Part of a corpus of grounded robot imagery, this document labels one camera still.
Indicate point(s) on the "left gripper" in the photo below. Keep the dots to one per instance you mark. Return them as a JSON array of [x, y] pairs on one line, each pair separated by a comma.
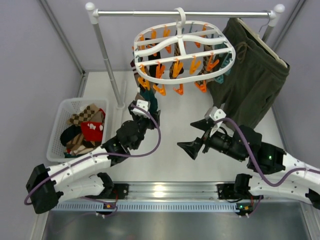
[[152, 120]]

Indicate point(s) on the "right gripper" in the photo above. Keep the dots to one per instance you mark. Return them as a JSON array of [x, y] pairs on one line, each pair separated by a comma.
[[205, 141]]

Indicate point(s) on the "teal sock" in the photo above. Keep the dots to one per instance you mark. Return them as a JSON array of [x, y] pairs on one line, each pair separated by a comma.
[[149, 96]]

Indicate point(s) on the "red sock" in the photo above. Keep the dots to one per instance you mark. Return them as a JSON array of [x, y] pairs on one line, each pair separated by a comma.
[[92, 131]]

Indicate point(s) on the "white oval clip hanger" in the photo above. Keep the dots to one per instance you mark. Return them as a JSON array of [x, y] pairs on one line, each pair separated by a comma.
[[192, 65]]

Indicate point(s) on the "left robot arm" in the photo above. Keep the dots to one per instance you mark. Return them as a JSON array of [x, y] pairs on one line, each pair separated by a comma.
[[85, 176]]

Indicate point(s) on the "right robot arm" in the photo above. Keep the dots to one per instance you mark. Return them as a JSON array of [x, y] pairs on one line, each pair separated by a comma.
[[272, 172]]

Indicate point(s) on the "white hanger with metal hook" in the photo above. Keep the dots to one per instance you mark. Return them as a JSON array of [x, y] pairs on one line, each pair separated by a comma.
[[273, 16]]

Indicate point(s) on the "brown striped sock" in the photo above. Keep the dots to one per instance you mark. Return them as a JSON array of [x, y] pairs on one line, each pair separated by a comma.
[[142, 93]]

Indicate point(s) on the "black sock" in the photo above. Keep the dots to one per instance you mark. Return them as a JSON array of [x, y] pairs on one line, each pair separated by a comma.
[[154, 56]]

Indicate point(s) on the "olive green shorts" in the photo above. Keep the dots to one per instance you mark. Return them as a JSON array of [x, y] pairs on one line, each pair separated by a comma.
[[255, 79]]

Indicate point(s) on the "white laundry basket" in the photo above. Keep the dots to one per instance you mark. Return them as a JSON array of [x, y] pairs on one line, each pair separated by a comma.
[[68, 107]]

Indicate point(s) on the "brown argyle sock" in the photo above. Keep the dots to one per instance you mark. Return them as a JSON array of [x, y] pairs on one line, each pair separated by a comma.
[[209, 63], [176, 67]]

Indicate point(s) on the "white metal clothes rack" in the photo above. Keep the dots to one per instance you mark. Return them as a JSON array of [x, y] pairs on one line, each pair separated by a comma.
[[110, 62]]

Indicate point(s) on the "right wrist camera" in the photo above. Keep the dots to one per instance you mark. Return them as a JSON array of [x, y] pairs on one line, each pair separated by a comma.
[[215, 115]]

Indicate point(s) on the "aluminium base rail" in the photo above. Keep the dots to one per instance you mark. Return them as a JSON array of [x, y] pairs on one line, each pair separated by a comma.
[[189, 197]]

